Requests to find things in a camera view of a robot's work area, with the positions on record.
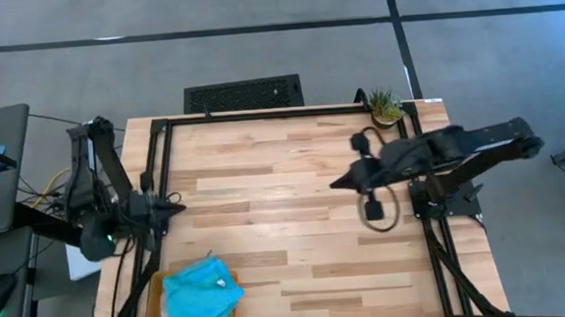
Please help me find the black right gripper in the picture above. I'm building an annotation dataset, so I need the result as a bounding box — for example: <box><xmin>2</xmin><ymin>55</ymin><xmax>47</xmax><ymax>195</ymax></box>
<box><xmin>328</xmin><ymin>129</ymin><xmax>408</xmax><ymax>196</ymax></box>

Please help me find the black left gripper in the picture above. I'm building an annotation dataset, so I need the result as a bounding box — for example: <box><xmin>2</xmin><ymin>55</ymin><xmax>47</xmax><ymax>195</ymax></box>
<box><xmin>135</xmin><ymin>170</ymin><xmax>188</xmax><ymax>229</ymax></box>

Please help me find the blue microfiber towel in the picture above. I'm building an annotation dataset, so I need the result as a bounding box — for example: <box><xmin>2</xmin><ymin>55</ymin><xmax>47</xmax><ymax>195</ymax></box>
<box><xmin>158</xmin><ymin>252</ymin><xmax>248</xmax><ymax>317</ymax></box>

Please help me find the small potted green plant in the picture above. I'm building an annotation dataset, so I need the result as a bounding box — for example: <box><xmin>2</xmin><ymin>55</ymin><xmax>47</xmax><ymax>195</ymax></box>
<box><xmin>367</xmin><ymin>85</ymin><xmax>407</xmax><ymax>132</ymax></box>

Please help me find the white paper sheet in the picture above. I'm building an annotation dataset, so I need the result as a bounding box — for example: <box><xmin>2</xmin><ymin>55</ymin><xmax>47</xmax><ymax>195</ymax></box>
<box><xmin>65</xmin><ymin>240</ymin><xmax>105</xmax><ymax>283</ymax></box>

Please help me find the black desk beam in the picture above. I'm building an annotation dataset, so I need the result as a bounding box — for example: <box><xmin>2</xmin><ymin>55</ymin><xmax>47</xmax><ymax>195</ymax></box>
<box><xmin>12</xmin><ymin>198</ymin><xmax>85</xmax><ymax>249</ymax></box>

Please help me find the black desk leg pole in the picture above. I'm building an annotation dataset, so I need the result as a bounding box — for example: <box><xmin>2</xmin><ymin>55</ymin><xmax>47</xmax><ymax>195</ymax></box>
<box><xmin>20</xmin><ymin>249</ymin><xmax>45</xmax><ymax>317</ymax></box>

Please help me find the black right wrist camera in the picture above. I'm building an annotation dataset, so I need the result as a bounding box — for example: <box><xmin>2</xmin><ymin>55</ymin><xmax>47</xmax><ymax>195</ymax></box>
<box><xmin>363</xmin><ymin>199</ymin><xmax>386</xmax><ymax>222</ymax></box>

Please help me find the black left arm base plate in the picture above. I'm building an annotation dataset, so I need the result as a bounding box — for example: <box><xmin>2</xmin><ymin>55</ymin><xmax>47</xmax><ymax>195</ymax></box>
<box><xmin>99</xmin><ymin>212</ymin><xmax>172</xmax><ymax>242</ymax></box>

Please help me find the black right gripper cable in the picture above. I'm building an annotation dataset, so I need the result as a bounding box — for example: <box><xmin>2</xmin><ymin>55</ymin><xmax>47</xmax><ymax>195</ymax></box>
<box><xmin>352</xmin><ymin>124</ymin><xmax>403</xmax><ymax>236</ymax></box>

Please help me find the short black arched cable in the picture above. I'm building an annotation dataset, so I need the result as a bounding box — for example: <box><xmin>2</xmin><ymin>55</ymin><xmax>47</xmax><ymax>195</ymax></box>
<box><xmin>353</xmin><ymin>87</ymin><xmax>372</xmax><ymax>107</ymax></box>

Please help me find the black metal table frame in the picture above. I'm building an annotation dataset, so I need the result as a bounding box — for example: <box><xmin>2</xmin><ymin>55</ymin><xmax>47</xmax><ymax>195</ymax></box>
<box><xmin>77</xmin><ymin>94</ymin><xmax>517</xmax><ymax>317</ymax></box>

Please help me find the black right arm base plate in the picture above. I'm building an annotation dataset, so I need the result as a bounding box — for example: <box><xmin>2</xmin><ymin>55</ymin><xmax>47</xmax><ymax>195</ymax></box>
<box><xmin>409</xmin><ymin>175</ymin><xmax>487</xmax><ymax>221</ymax></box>

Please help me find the yellow cable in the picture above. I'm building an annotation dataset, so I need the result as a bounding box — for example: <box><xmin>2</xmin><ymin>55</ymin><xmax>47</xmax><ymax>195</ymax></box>
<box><xmin>26</xmin><ymin>166</ymin><xmax>74</xmax><ymax>209</ymax></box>

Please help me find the thin black floor cable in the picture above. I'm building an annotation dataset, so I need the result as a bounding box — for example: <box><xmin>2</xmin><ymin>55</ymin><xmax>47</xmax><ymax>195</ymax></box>
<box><xmin>27</xmin><ymin>106</ymin><xmax>127</xmax><ymax>138</ymax></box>

